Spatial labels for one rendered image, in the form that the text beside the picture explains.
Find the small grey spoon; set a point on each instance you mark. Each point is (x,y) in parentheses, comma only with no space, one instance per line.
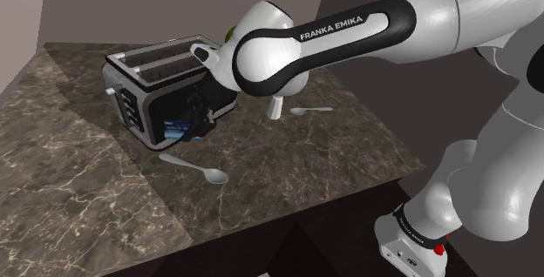
(298,110)

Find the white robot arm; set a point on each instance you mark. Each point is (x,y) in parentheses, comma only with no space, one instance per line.
(425,30)

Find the green round object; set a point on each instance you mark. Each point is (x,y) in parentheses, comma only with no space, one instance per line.
(231,34)

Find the blue printed box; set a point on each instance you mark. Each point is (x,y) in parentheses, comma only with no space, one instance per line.
(172,129)

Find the white stemmed object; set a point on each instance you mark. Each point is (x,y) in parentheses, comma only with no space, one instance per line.
(275,108)

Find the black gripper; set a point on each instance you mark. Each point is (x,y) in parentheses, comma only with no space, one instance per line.
(199,104)

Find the large grey spoon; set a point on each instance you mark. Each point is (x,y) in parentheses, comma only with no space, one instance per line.
(214,176)

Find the silver and black toaster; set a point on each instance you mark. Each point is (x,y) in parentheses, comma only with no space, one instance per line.
(146,97)

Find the dark robot stand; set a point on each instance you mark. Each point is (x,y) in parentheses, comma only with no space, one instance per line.
(348,246)

